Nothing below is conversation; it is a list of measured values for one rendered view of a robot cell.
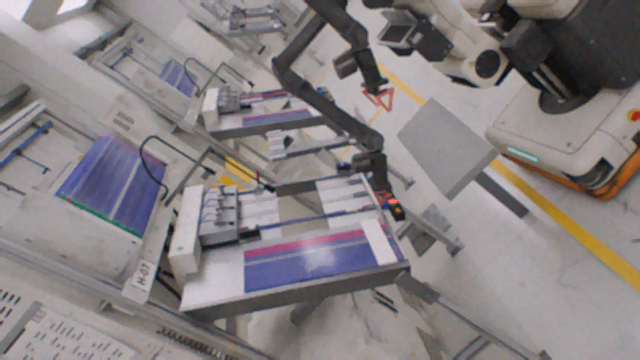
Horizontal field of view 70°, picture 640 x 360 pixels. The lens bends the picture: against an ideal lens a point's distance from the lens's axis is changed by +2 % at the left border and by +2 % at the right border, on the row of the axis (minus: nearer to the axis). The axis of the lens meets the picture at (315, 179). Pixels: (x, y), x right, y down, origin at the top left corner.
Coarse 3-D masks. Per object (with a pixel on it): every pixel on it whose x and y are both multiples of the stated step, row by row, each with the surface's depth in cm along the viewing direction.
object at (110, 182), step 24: (96, 144) 162; (120, 144) 173; (96, 168) 151; (120, 168) 160; (144, 168) 171; (72, 192) 134; (96, 192) 141; (120, 192) 149; (144, 192) 159; (120, 216) 139; (144, 216) 148
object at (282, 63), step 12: (336, 0) 169; (312, 24) 170; (324, 24) 172; (300, 36) 168; (312, 36) 169; (288, 48) 167; (300, 48) 168; (276, 60) 164; (288, 60) 166; (276, 72) 166; (288, 84) 163
